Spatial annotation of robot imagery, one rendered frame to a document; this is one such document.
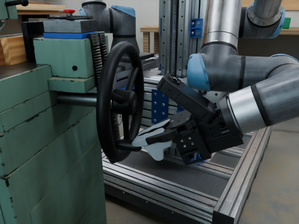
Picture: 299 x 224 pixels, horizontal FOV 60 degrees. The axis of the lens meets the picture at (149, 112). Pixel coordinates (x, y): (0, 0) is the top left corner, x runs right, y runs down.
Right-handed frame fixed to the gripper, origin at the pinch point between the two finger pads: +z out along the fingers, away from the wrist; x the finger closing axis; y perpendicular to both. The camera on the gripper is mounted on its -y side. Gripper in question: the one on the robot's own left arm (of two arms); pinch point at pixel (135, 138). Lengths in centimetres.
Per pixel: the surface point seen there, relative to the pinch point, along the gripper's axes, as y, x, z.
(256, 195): 91, 90, 2
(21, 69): -23.9, 0.9, 17.0
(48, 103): -14.6, 4.4, 19.1
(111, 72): -14.3, 1.1, -1.9
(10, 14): -37.8, 11.3, 20.1
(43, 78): -20.1, 4.3, 16.2
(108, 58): -16.8, 3.2, -1.9
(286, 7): 25, 337, -78
